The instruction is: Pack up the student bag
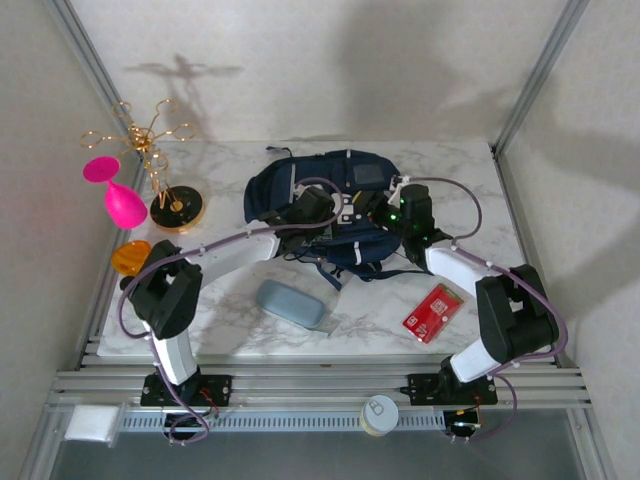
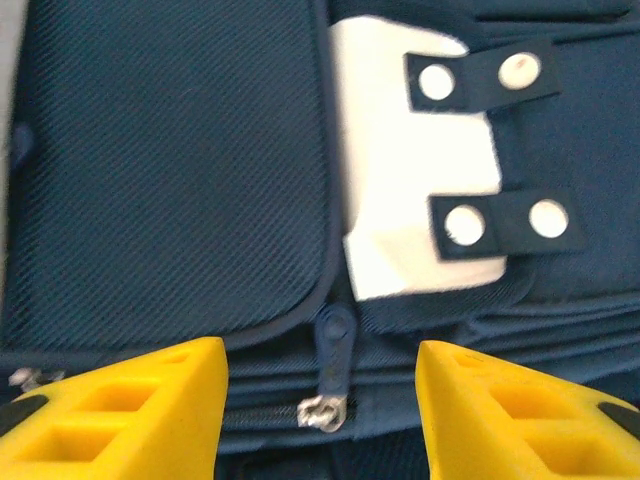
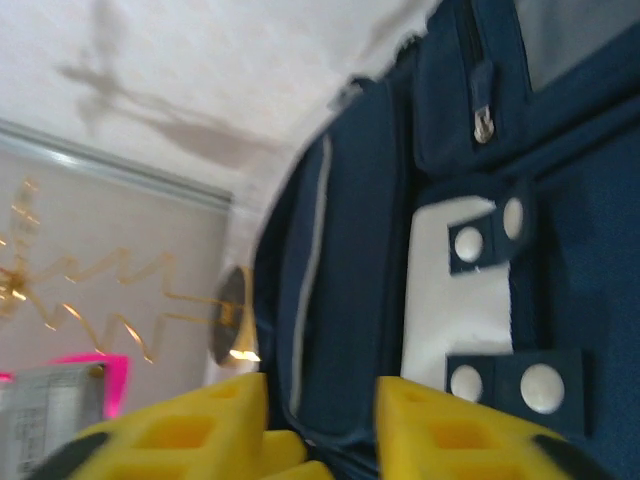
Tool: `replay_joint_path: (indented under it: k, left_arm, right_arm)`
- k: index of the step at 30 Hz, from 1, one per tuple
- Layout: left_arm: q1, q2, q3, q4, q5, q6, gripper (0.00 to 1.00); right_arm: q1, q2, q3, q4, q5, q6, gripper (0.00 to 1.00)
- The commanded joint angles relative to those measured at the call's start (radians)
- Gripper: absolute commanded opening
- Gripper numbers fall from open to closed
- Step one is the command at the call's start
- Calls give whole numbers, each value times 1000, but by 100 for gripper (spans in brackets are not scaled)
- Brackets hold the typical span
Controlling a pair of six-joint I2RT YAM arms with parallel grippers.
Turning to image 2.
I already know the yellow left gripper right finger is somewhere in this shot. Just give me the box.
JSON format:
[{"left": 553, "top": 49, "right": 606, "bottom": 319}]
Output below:
[{"left": 417, "top": 339, "right": 640, "bottom": 480}]

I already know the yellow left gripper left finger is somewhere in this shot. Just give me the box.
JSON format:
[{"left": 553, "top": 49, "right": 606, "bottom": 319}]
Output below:
[{"left": 0, "top": 337, "right": 231, "bottom": 480}]

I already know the navy blue student backpack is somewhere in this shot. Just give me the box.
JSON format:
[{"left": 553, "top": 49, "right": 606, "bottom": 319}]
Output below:
[{"left": 0, "top": 0, "right": 640, "bottom": 480}]

